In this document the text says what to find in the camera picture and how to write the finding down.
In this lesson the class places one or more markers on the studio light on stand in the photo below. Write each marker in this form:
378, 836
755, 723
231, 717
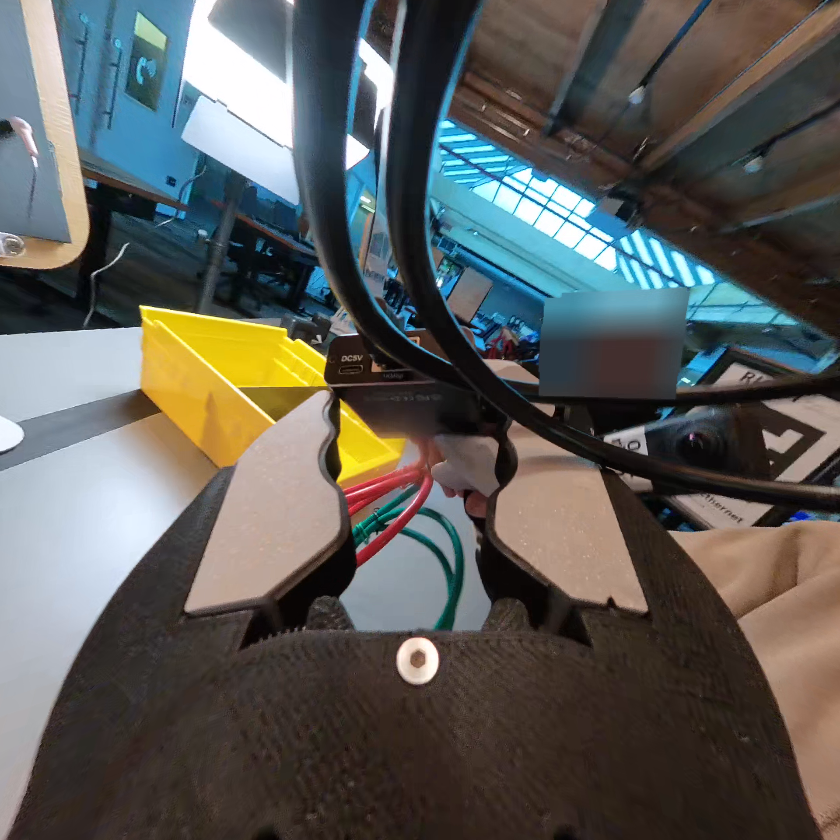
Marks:
249, 85

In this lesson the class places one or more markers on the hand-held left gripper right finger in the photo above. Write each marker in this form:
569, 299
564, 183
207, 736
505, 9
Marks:
564, 538

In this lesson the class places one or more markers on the black ethernet splitter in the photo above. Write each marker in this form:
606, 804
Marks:
407, 407

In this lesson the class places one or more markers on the yellow wall sign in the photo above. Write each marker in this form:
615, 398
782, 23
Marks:
145, 65

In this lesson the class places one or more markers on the person's right hand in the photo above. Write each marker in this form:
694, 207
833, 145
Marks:
476, 506

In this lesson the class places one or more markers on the yellow storage bin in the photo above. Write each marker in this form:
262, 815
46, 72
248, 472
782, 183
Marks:
197, 367

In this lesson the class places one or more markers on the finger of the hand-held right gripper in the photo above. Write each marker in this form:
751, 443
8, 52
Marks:
469, 459

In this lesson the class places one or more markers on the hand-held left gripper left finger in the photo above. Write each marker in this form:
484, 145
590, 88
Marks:
269, 518

